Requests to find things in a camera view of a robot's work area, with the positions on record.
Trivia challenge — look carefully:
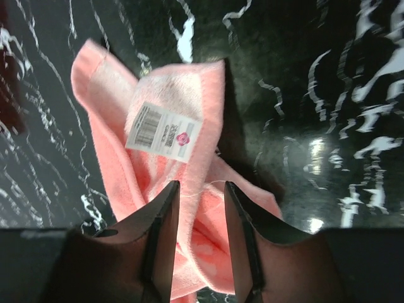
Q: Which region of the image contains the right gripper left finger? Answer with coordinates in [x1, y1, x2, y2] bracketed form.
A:
[1, 181, 180, 302]

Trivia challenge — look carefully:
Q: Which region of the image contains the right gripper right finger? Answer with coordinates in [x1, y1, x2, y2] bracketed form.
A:
[225, 182, 403, 302]

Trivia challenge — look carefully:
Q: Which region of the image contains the pink cloth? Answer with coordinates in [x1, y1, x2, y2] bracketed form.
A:
[71, 40, 281, 302]

